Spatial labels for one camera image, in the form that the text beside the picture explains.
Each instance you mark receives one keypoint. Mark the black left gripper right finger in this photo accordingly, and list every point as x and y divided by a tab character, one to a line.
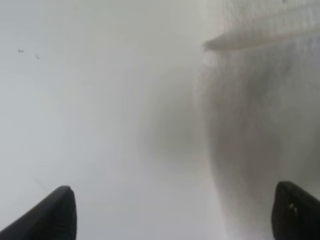
295	213

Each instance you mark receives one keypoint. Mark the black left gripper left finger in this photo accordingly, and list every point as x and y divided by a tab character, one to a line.
54	218

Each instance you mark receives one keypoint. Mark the white towel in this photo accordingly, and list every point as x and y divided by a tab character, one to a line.
259	96

